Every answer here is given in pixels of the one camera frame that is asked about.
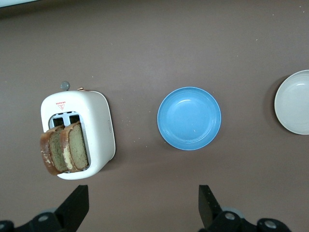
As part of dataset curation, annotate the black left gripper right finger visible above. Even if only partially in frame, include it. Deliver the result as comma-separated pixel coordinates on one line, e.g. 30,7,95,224
198,185,290,232

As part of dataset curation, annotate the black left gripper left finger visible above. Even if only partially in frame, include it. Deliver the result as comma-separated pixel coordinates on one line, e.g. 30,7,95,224
0,185,89,232

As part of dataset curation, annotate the brown bread slice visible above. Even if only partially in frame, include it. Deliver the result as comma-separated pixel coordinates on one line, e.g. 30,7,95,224
59,121,89,173
40,125,69,176

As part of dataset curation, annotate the blue plate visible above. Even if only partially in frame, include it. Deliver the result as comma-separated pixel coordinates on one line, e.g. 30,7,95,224
157,87,222,151

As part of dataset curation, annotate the beige plate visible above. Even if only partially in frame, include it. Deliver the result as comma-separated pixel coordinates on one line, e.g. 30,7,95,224
274,70,309,135

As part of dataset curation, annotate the white two-slot toaster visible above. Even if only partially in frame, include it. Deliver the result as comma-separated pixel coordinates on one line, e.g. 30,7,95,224
40,81,116,181

